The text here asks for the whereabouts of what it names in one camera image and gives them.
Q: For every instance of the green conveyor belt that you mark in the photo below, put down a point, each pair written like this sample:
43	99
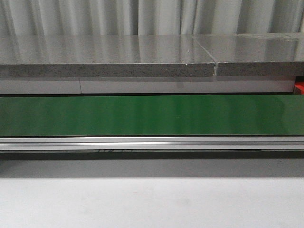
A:
152	115

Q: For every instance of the grey stone countertop slab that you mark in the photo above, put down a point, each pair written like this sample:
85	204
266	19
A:
152	64

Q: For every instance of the red plastic bin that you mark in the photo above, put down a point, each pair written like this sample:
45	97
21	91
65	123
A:
299	88

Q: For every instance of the grey pleated curtain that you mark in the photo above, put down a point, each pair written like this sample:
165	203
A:
149	17

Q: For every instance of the aluminium conveyor side rail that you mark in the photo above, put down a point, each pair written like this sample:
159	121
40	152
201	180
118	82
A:
153	143

